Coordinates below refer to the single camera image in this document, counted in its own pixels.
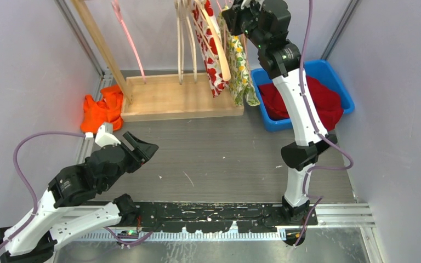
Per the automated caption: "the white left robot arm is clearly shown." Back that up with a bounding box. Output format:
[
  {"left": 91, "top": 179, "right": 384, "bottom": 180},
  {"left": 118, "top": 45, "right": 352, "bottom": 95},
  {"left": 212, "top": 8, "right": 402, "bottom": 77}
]
[{"left": 0, "top": 132, "right": 158, "bottom": 262}]

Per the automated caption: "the orange cloth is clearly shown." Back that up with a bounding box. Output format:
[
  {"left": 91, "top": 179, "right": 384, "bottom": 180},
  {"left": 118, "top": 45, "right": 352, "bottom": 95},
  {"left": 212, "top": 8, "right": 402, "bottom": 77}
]
[{"left": 80, "top": 85, "right": 123, "bottom": 134}]

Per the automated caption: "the blue plastic bin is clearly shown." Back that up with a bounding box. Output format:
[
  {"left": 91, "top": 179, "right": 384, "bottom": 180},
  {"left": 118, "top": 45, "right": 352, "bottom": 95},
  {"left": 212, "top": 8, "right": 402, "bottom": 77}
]
[{"left": 251, "top": 60, "right": 355, "bottom": 132}]

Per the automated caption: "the wooden hanger rack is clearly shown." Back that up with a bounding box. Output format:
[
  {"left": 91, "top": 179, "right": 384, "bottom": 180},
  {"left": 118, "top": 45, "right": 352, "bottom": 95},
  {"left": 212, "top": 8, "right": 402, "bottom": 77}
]
[{"left": 72, "top": 1, "right": 244, "bottom": 122}]

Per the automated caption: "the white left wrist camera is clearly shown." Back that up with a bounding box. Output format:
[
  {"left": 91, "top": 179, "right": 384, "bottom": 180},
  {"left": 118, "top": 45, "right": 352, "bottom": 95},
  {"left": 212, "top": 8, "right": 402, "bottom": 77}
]
[{"left": 84, "top": 122, "right": 121, "bottom": 147}]

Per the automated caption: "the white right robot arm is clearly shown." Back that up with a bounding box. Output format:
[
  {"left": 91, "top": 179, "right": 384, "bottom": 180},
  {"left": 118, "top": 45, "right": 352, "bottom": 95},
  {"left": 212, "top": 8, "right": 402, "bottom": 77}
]
[{"left": 222, "top": 1, "right": 337, "bottom": 225}]

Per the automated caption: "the dark red cloth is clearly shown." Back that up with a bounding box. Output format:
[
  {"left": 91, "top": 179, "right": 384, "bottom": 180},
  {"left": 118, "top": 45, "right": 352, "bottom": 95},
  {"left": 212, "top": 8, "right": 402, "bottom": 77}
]
[{"left": 258, "top": 76, "right": 344, "bottom": 131}]

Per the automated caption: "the lemon print skirt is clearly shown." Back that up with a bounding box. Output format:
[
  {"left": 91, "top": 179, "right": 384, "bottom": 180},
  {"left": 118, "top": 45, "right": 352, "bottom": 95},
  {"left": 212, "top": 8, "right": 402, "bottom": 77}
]
[{"left": 217, "top": 5, "right": 260, "bottom": 106}]

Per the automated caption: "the thick pink hanger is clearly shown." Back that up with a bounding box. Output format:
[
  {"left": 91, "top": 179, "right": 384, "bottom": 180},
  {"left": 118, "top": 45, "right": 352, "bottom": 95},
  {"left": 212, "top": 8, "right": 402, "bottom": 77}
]
[{"left": 111, "top": 0, "right": 146, "bottom": 84}]

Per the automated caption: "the red poppy print cloth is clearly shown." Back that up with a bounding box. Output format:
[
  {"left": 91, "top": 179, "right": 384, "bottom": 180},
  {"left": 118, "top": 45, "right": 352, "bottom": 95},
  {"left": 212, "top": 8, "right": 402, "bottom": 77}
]
[{"left": 191, "top": 1, "right": 228, "bottom": 98}]

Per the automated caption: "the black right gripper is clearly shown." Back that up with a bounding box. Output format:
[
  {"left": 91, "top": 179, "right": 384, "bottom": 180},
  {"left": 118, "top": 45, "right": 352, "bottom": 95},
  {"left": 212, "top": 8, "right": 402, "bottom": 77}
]
[{"left": 221, "top": 0, "right": 266, "bottom": 50}]

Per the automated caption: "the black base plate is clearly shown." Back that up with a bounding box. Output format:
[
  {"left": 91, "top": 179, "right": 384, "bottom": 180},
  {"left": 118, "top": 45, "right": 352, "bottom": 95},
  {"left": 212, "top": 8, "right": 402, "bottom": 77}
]
[{"left": 117, "top": 202, "right": 317, "bottom": 233}]

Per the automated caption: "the beige wooden hanger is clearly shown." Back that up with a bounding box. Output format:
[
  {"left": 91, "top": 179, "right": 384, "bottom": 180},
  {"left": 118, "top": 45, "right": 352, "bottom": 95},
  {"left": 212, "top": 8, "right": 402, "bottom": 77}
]
[
  {"left": 181, "top": 0, "right": 197, "bottom": 83},
  {"left": 174, "top": 0, "right": 184, "bottom": 85}
]

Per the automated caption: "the cream wooden hanger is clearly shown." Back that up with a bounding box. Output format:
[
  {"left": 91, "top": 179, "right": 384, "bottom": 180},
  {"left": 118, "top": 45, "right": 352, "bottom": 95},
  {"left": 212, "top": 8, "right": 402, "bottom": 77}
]
[{"left": 194, "top": 0, "right": 231, "bottom": 82}]

